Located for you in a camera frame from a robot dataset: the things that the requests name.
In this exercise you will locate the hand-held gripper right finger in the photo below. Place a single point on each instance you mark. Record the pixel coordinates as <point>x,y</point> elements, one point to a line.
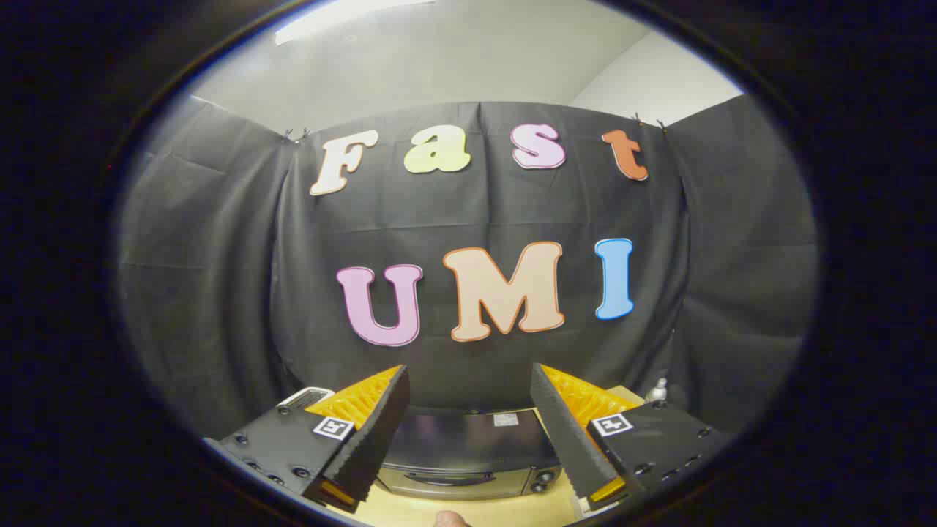
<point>567,432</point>

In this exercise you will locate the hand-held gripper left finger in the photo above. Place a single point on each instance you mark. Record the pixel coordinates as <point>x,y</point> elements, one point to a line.
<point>373,432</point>

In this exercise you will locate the black toaster oven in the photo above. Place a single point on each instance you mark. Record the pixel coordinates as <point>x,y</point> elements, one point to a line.
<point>468,446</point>

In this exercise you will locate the white bread toaster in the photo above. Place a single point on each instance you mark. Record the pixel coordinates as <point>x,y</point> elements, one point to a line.
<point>306,397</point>

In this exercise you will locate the white pink spray bottle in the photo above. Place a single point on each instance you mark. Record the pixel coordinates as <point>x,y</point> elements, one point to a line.
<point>659,390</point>

